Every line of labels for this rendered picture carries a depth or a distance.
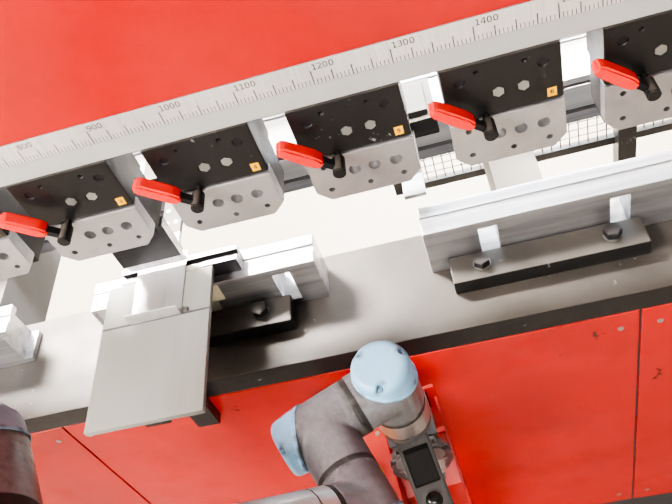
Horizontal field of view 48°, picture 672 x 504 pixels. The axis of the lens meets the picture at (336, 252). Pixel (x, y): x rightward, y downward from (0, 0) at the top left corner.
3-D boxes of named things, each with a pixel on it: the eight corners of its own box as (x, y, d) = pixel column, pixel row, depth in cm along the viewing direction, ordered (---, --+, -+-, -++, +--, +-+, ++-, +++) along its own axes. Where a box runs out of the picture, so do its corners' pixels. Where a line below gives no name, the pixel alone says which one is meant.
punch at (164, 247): (130, 277, 123) (101, 239, 116) (131, 268, 124) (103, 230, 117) (187, 263, 121) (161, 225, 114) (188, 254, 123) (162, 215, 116)
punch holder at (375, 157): (320, 203, 108) (283, 115, 96) (318, 163, 114) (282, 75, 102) (423, 178, 106) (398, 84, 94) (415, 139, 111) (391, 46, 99)
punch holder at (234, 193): (190, 234, 111) (139, 153, 99) (194, 194, 117) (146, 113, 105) (287, 211, 109) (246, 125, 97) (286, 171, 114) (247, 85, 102)
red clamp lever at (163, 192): (133, 187, 98) (205, 206, 102) (136, 166, 101) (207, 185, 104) (129, 196, 99) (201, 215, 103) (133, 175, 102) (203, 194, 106)
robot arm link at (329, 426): (295, 487, 85) (377, 434, 86) (258, 413, 93) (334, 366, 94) (316, 512, 91) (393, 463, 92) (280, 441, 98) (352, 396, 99)
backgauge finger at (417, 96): (380, 211, 120) (373, 189, 117) (366, 110, 138) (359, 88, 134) (454, 193, 118) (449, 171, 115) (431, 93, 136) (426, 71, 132)
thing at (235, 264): (129, 296, 126) (120, 285, 123) (131, 282, 128) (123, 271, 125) (242, 269, 122) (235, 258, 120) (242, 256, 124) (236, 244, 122)
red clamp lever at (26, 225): (-4, 222, 102) (71, 240, 105) (3, 201, 104) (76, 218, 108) (-5, 231, 103) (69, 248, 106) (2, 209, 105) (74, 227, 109)
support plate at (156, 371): (86, 437, 107) (83, 433, 106) (112, 292, 124) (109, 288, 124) (205, 413, 104) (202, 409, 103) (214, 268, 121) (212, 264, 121)
